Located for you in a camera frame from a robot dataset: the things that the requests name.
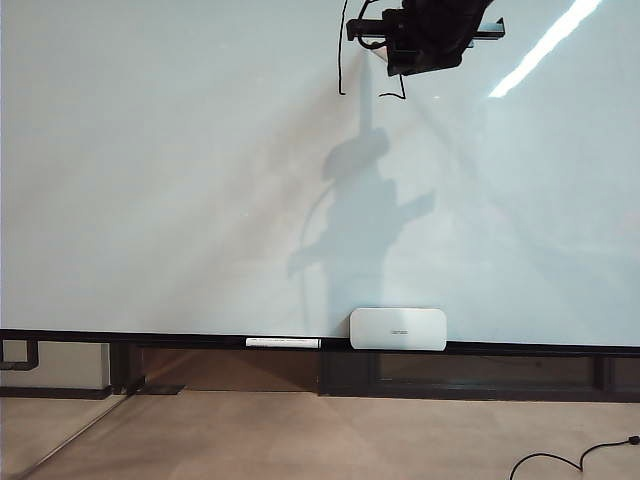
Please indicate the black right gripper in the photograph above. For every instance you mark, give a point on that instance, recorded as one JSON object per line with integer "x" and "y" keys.
{"x": 425, "y": 45}

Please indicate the capped white whiteboard marker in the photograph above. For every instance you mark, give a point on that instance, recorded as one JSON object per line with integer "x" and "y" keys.
{"x": 280, "y": 343}

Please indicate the black skirting strip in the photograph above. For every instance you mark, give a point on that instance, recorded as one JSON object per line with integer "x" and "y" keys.
{"x": 50, "y": 393}

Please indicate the black whiteboard ledge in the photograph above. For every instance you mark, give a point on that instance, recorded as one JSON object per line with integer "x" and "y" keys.
{"x": 150, "y": 338}

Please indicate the white whiteboard eraser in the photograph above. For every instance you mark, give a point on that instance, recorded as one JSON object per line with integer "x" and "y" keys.
{"x": 390, "y": 325}

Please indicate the large white glass whiteboard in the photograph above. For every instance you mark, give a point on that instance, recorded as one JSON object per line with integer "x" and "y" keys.
{"x": 150, "y": 150}

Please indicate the black pipe bracket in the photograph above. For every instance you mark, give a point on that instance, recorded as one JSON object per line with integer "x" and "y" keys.
{"x": 33, "y": 355}

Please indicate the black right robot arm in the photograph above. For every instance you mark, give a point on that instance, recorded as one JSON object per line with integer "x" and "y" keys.
{"x": 450, "y": 6}

